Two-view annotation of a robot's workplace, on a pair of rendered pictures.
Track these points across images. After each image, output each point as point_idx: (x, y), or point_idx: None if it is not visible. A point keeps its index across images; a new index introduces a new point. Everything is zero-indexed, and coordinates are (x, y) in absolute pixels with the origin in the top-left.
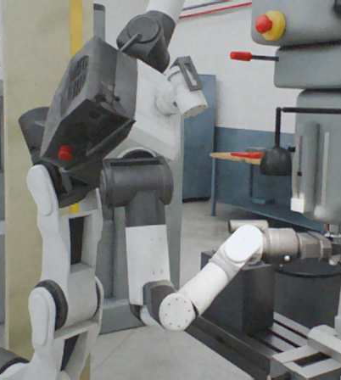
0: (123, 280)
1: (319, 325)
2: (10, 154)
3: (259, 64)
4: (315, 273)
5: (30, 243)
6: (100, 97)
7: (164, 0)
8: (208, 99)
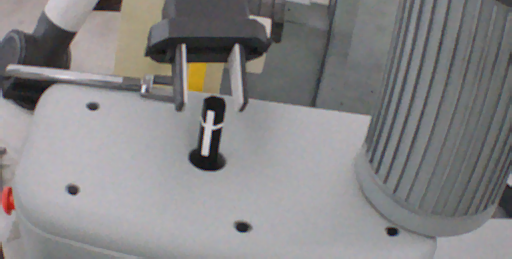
0: (325, 108)
1: None
2: None
3: None
4: (508, 212)
5: (136, 72)
6: None
7: None
8: None
